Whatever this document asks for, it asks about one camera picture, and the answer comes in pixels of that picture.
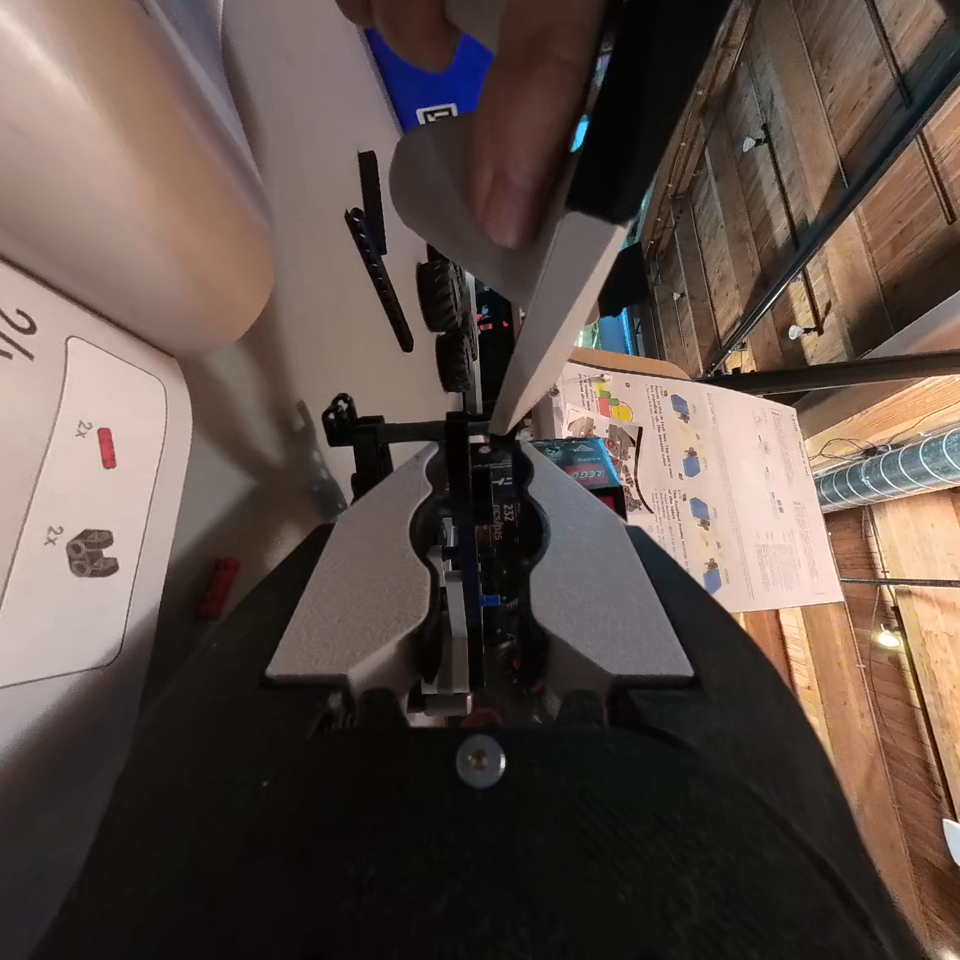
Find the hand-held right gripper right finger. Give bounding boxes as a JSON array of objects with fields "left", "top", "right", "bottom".
[{"left": 519, "top": 441, "right": 695, "bottom": 715}]

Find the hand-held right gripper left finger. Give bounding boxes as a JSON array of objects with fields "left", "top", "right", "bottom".
[{"left": 266, "top": 441, "right": 445, "bottom": 715}]

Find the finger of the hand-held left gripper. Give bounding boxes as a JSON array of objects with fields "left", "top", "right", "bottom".
[{"left": 489, "top": 207, "right": 633, "bottom": 438}]

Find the small red toy pin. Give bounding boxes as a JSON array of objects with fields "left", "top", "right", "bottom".
[{"left": 196, "top": 558, "right": 241, "bottom": 621}]

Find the black grey toy chassis assembly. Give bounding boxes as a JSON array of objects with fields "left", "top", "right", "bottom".
[{"left": 321, "top": 392, "right": 552, "bottom": 717}]

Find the grey desk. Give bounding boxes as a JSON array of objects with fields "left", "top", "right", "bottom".
[{"left": 135, "top": 0, "right": 526, "bottom": 676}]

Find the person's left hand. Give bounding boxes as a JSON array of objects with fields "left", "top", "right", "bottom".
[{"left": 336, "top": 0, "right": 610, "bottom": 251}]

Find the wooden board stand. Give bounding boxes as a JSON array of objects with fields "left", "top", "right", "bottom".
[{"left": 562, "top": 346, "right": 695, "bottom": 384}]

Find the black toy tire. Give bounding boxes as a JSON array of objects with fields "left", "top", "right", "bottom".
[
  {"left": 435, "top": 330, "right": 483, "bottom": 396},
  {"left": 416, "top": 258, "right": 475, "bottom": 336}
]

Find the black toy set box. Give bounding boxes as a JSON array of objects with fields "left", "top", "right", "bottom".
[{"left": 480, "top": 437, "right": 630, "bottom": 601}]

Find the grey toy beam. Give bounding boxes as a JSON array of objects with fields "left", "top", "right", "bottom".
[{"left": 296, "top": 401, "right": 350, "bottom": 520}]

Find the white printed instruction sheet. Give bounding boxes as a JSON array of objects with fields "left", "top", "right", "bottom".
[{"left": 555, "top": 360, "right": 846, "bottom": 613}]

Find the long black toy beam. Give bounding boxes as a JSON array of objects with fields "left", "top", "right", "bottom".
[{"left": 345, "top": 207, "right": 416, "bottom": 354}]

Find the short black toy beam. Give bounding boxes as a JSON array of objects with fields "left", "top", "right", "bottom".
[{"left": 357, "top": 150, "right": 388, "bottom": 253}]

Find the blue plastic bin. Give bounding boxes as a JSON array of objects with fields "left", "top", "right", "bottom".
[{"left": 363, "top": 26, "right": 498, "bottom": 136}]

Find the toy instruction booklet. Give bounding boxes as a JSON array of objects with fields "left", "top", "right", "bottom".
[{"left": 0, "top": 258, "right": 196, "bottom": 960}]

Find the black steel beam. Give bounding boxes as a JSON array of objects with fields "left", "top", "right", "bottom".
[{"left": 701, "top": 348, "right": 960, "bottom": 396}]

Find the beige rounded object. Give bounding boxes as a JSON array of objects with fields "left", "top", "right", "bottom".
[{"left": 0, "top": 0, "right": 276, "bottom": 358}]

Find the black diagonal steel rail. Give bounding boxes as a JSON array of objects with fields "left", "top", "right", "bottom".
[{"left": 705, "top": 45, "right": 960, "bottom": 376}]

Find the silver ventilation duct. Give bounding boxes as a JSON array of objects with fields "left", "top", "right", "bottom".
[{"left": 813, "top": 423, "right": 960, "bottom": 516}]

